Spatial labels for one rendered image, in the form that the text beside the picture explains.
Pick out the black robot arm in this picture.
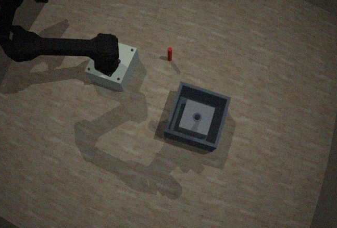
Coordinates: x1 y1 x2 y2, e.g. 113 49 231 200
0 0 121 77

